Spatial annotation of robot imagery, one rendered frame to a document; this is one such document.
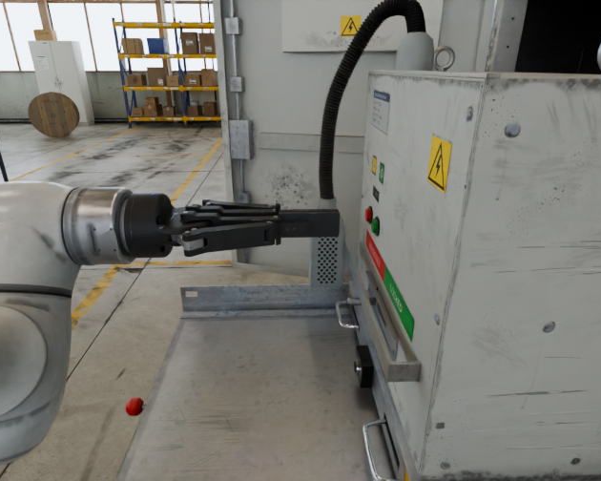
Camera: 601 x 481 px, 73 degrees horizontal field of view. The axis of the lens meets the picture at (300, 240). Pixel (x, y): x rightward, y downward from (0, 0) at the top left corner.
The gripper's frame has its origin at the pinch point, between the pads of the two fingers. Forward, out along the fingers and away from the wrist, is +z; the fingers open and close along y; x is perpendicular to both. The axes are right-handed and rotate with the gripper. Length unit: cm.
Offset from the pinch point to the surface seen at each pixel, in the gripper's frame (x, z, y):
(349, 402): -38.3, 8.2, -10.7
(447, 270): -1.9, 13.4, 9.0
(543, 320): -7.2, 23.6, 10.4
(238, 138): 0, -15, -65
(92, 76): -5, -495, -1114
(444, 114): 12.5, 13.4, 2.5
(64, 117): -81, -464, -870
